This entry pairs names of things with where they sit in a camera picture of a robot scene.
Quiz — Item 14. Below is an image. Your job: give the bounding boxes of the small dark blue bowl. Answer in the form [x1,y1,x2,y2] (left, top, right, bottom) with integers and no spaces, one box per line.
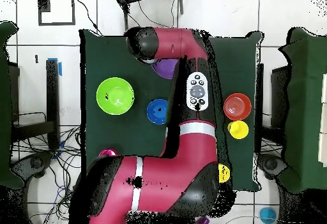
[146,98,169,125]

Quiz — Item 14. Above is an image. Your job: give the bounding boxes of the purple bowl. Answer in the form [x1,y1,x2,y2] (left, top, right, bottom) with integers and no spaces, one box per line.
[151,58,179,80]

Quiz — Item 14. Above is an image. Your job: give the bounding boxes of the green bowl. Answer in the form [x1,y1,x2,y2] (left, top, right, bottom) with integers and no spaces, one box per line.
[96,77,135,116]

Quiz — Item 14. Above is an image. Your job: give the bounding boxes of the red cup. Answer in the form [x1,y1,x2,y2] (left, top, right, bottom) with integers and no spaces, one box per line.
[98,148,118,157]

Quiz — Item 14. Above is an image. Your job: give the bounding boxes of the orange bowl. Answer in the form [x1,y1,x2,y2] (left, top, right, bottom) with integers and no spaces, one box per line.
[222,93,253,122]

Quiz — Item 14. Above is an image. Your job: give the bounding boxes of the dark green table cloth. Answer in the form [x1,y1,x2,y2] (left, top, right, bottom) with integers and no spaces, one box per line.
[79,29,264,193]

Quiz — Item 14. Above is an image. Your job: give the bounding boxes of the yellow orange cup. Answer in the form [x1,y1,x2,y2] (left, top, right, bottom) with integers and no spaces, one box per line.
[218,163,231,183]

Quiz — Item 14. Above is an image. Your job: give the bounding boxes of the black bench with blue tape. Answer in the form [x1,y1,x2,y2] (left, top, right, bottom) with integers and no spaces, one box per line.
[11,57,63,151]

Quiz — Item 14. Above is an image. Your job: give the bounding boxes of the green cloth side table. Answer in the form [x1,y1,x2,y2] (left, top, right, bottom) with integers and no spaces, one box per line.
[278,26,327,194]
[0,20,25,190]

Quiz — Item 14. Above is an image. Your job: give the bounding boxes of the blue bowl on floor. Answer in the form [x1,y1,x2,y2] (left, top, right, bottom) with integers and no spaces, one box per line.
[259,206,277,224]

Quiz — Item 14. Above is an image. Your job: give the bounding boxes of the white boxes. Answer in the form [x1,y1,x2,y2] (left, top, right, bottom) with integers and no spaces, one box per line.
[317,73,327,168]

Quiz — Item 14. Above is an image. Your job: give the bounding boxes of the black camera stand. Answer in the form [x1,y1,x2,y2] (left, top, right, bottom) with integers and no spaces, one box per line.
[114,0,185,31]

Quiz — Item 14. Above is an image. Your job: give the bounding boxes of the black floor cable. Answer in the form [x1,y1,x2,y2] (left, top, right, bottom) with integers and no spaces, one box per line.
[75,0,103,36]

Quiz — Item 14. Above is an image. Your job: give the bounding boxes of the white floor cable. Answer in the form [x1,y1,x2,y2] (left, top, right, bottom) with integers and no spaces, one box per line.
[223,215,284,224]

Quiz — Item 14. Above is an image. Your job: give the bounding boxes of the grey square floor frame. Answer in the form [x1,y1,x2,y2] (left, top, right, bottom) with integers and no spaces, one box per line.
[37,0,77,26]

